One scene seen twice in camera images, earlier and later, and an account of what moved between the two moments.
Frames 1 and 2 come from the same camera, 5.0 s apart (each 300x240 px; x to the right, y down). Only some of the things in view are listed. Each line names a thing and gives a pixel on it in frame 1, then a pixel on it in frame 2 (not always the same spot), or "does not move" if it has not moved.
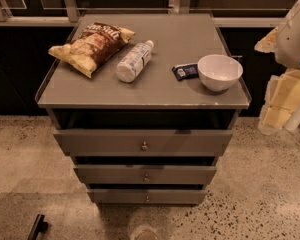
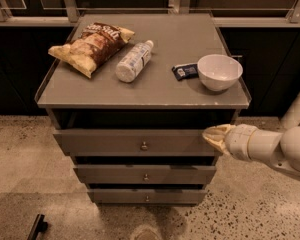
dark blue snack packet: [186, 71] does not move
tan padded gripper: [294, 40] -> [238, 140]
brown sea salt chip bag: [96, 44] does not move
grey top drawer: [143, 142] does not move
